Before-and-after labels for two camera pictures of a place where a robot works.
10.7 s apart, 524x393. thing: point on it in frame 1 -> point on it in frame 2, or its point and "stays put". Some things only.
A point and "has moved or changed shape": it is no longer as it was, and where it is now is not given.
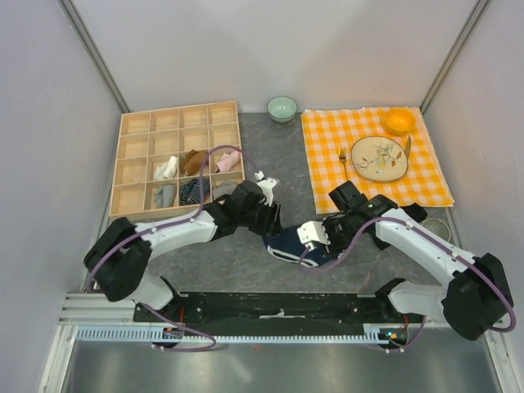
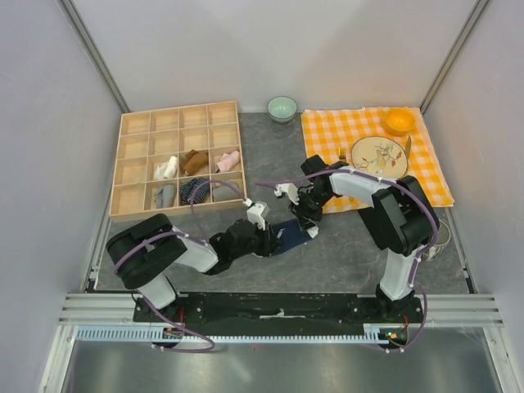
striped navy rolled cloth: (190, 191) stays put
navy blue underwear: (286, 243) has moved or changed shape
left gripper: (271, 225) -> (270, 241)
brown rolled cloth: (192, 162) stays put
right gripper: (335, 247) -> (304, 211)
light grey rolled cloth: (164, 196) stays put
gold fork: (342, 156) stays put
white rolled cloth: (167, 169) stays put
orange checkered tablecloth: (331, 136) stays put
